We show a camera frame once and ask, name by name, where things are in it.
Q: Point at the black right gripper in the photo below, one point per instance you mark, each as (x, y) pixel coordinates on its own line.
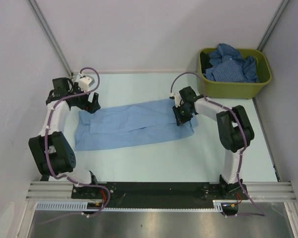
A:
(181, 120)

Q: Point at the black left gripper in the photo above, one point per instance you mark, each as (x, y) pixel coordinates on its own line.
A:
(90, 107)

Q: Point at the light blue long sleeve shirt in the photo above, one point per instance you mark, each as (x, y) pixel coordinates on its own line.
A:
(130, 125)

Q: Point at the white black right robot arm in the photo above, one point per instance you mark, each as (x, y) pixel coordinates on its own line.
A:
(235, 133)

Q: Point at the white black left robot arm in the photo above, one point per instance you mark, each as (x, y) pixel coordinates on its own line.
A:
(50, 149)

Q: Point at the green plastic bin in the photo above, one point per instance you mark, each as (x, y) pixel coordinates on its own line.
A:
(233, 90)

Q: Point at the blue checkered shirt in bin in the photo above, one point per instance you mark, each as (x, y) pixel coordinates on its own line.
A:
(228, 65)

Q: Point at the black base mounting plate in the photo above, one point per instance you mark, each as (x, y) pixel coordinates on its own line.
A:
(153, 194)

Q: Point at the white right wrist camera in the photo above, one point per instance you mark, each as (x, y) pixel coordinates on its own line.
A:
(177, 99)

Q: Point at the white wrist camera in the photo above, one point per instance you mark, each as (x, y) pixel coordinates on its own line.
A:
(177, 99)
(85, 83)

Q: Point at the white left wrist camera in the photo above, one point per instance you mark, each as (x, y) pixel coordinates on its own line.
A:
(85, 83)

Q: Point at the white slotted cable duct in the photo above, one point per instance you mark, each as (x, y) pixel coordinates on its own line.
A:
(77, 206)

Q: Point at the aluminium front rail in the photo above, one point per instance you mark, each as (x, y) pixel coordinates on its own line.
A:
(258, 191)

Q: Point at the aluminium frame post left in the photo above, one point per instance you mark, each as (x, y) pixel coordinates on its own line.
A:
(38, 13)

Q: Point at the aluminium frame post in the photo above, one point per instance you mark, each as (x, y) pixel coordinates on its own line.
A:
(38, 13)
(272, 25)

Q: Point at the aluminium frame post right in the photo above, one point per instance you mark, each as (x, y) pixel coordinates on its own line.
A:
(272, 25)

